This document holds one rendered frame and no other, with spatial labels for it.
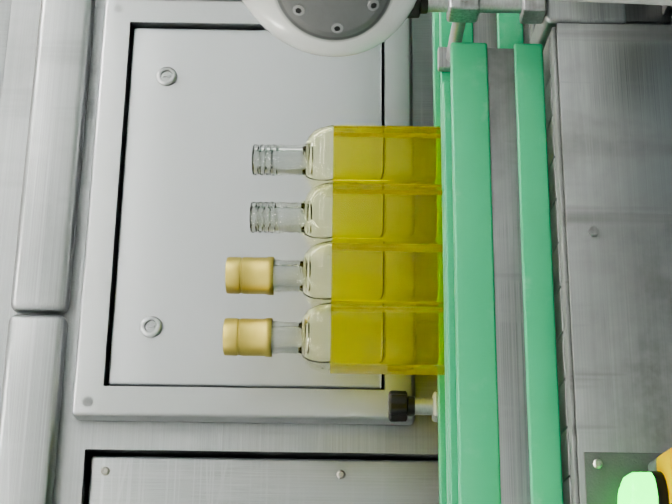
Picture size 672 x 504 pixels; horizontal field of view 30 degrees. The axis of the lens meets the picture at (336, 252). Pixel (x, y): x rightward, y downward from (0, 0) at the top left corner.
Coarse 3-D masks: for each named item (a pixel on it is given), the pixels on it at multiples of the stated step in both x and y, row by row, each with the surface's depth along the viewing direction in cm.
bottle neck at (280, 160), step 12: (252, 156) 118; (264, 156) 118; (276, 156) 118; (288, 156) 118; (300, 156) 118; (252, 168) 119; (264, 168) 119; (276, 168) 119; (288, 168) 119; (300, 168) 119
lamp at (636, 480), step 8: (632, 472) 91; (640, 472) 91; (648, 472) 91; (656, 472) 90; (624, 480) 91; (632, 480) 90; (640, 480) 89; (648, 480) 89; (656, 480) 89; (664, 480) 89; (624, 488) 90; (632, 488) 89; (640, 488) 89; (648, 488) 89; (656, 488) 89; (664, 488) 89; (624, 496) 90; (632, 496) 89; (640, 496) 89; (648, 496) 89; (656, 496) 89; (664, 496) 88
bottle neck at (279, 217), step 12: (252, 204) 117; (264, 204) 117; (276, 204) 117; (288, 204) 117; (300, 204) 117; (252, 216) 116; (264, 216) 116; (276, 216) 116; (288, 216) 116; (300, 216) 116; (252, 228) 117; (264, 228) 117; (276, 228) 117; (288, 228) 117; (300, 228) 117
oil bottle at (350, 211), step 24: (312, 192) 116; (336, 192) 116; (360, 192) 116; (384, 192) 116; (408, 192) 116; (432, 192) 116; (312, 216) 115; (336, 216) 115; (360, 216) 115; (384, 216) 115; (408, 216) 115; (432, 216) 115; (312, 240) 117; (360, 240) 115; (384, 240) 115; (408, 240) 115; (432, 240) 115
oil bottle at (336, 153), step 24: (312, 144) 118; (336, 144) 117; (360, 144) 117; (384, 144) 117; (408, 144) 117; (432, 144) 117; (312, 168) 117; (336, 168) 117; (360, 168) 117; (384, 168) 117; (408, 168) 117; (432, 168) 117
